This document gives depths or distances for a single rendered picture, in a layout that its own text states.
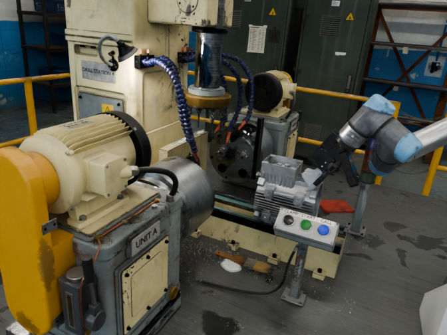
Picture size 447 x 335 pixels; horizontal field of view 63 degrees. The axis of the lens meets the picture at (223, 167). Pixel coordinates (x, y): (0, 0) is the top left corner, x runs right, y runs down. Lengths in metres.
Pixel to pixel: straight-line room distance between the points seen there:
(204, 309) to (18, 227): 0.59
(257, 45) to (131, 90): 3.38
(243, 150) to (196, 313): 0.72
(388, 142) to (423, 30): 5.11
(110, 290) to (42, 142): 0.33
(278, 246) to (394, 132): 0.55
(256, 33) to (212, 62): 3.32
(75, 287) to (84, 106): 0.82
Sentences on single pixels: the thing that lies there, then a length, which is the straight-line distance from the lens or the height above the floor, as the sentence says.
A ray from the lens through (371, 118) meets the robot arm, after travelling 1.09.
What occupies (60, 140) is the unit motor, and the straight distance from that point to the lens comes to 0.77.
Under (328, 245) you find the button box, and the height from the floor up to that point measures 1.04.
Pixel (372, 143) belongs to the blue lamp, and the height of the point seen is 1.19.
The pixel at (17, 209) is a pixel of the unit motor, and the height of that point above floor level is 1.25.
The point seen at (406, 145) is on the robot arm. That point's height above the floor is 1.31.
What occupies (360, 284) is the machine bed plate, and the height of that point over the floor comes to 0.80.
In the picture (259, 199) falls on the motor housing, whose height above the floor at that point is 1.03.
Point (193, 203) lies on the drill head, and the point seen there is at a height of 1.09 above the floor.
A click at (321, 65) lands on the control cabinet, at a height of 1.19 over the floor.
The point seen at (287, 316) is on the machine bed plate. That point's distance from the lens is 1.16.
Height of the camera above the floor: 1.58
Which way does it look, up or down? 22 degrees down
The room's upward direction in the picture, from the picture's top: 4 degrees clockwise
